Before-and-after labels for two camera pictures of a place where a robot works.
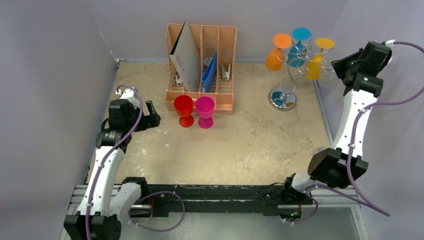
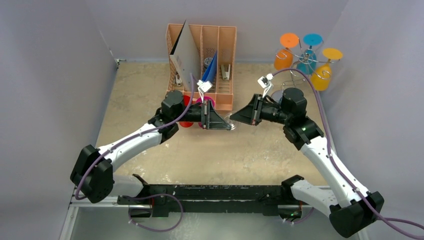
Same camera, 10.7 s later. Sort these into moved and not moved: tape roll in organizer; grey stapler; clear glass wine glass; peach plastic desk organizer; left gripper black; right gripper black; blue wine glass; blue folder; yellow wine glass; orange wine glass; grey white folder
Moved: right gripper black; orange wine glass; clear glass wine glass; left gripper black; blue wine glass; yellow wine glass
Not moved: blue folder; peach plastic desk organizer; grey white folder; tape roll in organizer; grey stapler
